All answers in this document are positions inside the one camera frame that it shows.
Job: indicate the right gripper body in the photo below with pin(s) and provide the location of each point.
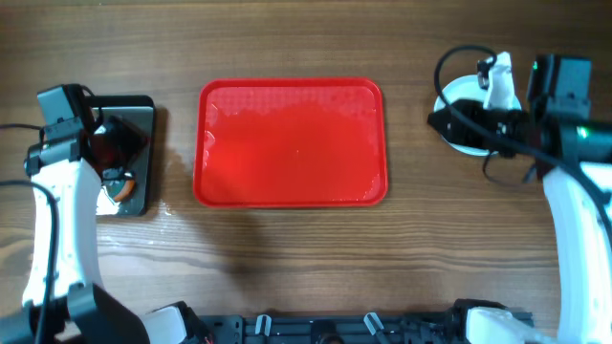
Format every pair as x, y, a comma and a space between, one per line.
503, 121

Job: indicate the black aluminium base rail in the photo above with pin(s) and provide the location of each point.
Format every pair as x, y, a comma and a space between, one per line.
409, 328

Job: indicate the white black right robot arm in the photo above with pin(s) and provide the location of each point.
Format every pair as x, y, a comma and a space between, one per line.
573, 162

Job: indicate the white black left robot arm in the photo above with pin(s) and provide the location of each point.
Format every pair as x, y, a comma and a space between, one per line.
65, 173

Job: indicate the light blue plate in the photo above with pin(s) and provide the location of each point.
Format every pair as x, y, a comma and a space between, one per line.
466, 88

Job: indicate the red plastic tray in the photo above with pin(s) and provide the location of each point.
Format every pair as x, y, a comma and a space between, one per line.
290, 143

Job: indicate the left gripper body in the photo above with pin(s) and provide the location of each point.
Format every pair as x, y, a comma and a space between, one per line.
112, 156

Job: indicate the black plastic tray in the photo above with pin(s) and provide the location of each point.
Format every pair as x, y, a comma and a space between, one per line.
130, 122

